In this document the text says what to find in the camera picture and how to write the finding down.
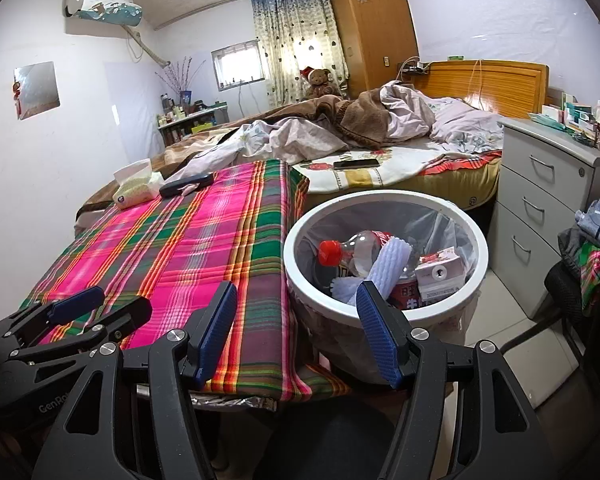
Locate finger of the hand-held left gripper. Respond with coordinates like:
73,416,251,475
7,296,153,361
0,286,106,348

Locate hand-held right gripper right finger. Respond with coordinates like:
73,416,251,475
355,281,553,480

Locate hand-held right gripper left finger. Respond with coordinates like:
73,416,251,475
32,281,238,480

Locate white round trash bin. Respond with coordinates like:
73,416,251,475
282,190,490,386

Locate red white paper box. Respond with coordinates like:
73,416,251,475
414,246,468,303

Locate red label plastic bottle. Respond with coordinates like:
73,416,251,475
317,230,406,281

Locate foil-edged table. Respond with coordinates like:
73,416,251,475
135,382,281,413

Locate pink green plaid cloth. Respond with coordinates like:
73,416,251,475
20,159,353,401

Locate clear plastic bin liner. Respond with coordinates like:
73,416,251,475
290,200,481,386

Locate soft tissue pack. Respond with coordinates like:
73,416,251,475
112,158,163,209

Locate black smartphone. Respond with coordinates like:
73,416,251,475
333,158,381,170

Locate floral bed sheet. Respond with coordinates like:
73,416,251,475
290,140,503,196

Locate black chair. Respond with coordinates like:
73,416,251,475
500,232,600,411

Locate shelf of bottles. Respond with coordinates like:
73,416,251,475
156,100,231,148

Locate pale lilac quilt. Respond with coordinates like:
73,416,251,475
180,82,506,181

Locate brown blanket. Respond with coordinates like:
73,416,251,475
165,87,396,181

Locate grey drawer cabinet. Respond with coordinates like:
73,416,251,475
489,119,600,321

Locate dried flower branches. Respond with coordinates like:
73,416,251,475
155,57,206,106

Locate pile of clothes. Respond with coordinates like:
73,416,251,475
557,197,600,311

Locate brown teddy bear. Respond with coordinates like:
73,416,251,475
300,66,341,101

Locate wrapped air conditioner pipe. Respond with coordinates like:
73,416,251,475
125,27,173,68

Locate small window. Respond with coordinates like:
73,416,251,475
211,40,266,92

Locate power strip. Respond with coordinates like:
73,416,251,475
397,60,433,76

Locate wooden bed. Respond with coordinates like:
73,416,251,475
75,60,551,241

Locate pile of small boxes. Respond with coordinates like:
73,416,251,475
527,92,600,156

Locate heart print curtain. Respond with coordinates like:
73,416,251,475
250,0,351,108

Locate wooden wardrobe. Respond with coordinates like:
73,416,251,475
328,0,421,101

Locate shiny wall sheet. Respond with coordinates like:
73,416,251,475
14,61,62,121

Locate charging cable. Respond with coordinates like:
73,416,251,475
472,60,486,111

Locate wall air conditioner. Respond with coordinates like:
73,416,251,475
62,0,143,28

